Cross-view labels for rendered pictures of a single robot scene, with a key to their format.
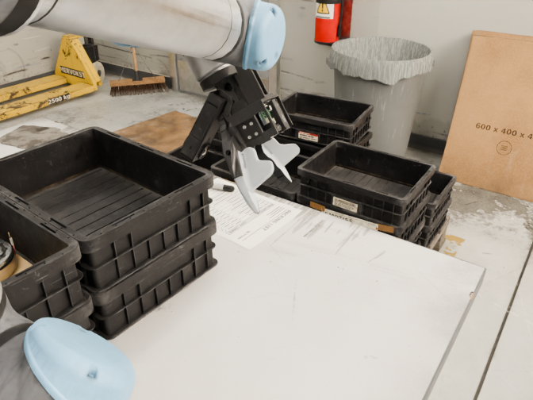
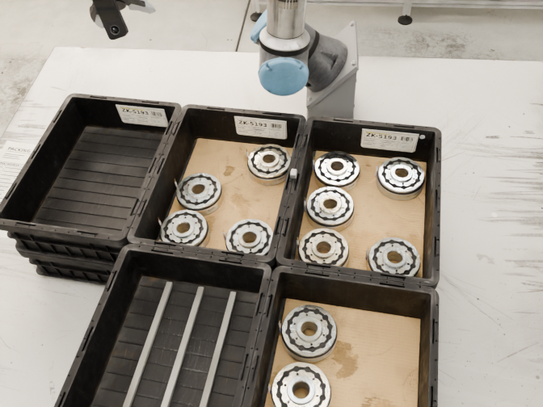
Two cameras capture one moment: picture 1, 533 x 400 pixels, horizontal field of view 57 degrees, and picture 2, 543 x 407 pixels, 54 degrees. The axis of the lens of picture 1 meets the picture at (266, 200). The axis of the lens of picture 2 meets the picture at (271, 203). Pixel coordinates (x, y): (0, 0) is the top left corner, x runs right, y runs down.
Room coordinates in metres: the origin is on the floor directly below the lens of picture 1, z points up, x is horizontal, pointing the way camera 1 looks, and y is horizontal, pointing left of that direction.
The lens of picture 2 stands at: (0.82, 1.25, 1.79)
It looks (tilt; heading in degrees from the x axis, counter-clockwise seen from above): 53 degrees down; 248
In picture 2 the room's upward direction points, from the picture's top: 6 degrees counter-clockwise
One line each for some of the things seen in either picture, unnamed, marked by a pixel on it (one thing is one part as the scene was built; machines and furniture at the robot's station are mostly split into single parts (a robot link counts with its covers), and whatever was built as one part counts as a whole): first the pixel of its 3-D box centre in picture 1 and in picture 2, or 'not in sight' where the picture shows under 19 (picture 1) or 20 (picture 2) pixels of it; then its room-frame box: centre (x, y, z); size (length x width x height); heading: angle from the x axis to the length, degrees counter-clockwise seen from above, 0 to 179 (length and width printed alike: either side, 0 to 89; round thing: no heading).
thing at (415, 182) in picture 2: not in sight; (401, 174); (0.26, 0.68, 0.86); 0.10 x 0.10 x 0.01
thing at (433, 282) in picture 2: not in sight; (364, 193); (0.39, 0.72, 0.92); 0.40 x 0.30 x 0.02; 52
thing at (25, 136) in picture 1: (32, 135); not in sight; (1.56, 0.80, 0.71); 0.22 x 0.19 x 0.01; 56
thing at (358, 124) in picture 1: (318, 154); not in sight; (2.11, -0.24, 0.37); 0.42 x 0.34 x 0.46; 56
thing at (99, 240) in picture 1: (91, 177); (94, 161); (0.86, 0.35, 0.92); 0.40 x 0.30 x 0.02; 52
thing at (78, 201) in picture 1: (96, 199); (102, 176); (0.86, 0.35, 0.87); 0.40 x 0.30 x 0.11; 52
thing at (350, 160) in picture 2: not in sight; (337, 168); (0.38, 0.59, 0.86); 0.10 x 0.10 x 0.01
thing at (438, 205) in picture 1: (396, 200); not in sight; (1.88, -0.58, 0.26); 0.40 x 0.30 x 0.23; 56
